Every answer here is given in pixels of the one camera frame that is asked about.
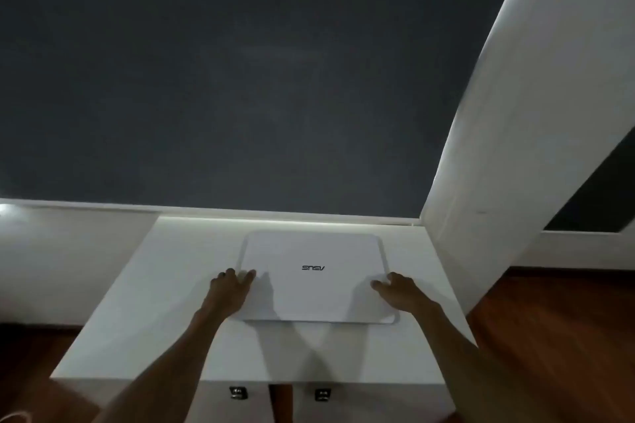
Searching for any person's left hand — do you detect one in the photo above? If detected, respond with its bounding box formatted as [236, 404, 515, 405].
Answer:
[202, 268, 257, 323]

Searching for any white cabinet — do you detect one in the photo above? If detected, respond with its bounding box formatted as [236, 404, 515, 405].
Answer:
[49, 215, 478, 423]

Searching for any person's left forearm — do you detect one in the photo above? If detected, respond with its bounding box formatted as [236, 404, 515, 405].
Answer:
[94, 307, 229, 423]

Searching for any person's right forearm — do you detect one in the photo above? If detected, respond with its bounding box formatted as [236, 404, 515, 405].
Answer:
[414, 303, 546, 423]

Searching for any white laptop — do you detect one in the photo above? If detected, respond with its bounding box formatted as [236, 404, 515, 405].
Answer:
[237, 231, 401, 326]

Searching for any person's right hand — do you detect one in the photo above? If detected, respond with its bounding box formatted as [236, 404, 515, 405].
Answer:
[370, 272, 441, 322]

